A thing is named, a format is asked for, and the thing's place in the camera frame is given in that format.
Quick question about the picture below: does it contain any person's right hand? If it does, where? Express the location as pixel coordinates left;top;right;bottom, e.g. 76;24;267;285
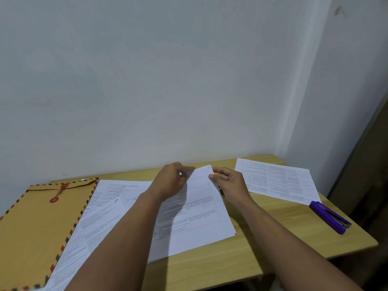
209;167;254;207

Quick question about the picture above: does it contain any person's left hand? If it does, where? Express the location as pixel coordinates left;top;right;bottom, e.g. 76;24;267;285
146;162;196;204

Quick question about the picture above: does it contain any white printed paper stack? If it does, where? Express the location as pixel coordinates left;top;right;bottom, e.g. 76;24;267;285
121;165;236;263

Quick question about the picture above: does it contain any person's left forearm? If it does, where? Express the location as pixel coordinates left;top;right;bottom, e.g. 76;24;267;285
64;191;167;291

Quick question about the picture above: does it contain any person's right forearm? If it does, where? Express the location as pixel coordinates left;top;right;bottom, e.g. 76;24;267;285
233;197;363;291

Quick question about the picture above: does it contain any white paper sheet with columns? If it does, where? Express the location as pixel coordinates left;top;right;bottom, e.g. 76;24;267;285
235;158;321;206

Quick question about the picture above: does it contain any white densely printed paper sheet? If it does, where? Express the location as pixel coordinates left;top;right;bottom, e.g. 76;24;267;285
39;179;153;291

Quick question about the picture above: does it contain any purple stapler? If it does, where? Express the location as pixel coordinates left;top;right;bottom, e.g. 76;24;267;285
309;201;352;235

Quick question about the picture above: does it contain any dark wooden door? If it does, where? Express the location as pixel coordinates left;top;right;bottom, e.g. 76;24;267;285
328;95;388;291

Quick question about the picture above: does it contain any brown string-tie envelope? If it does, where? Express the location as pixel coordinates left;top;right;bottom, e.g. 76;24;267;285
0;178;99;291

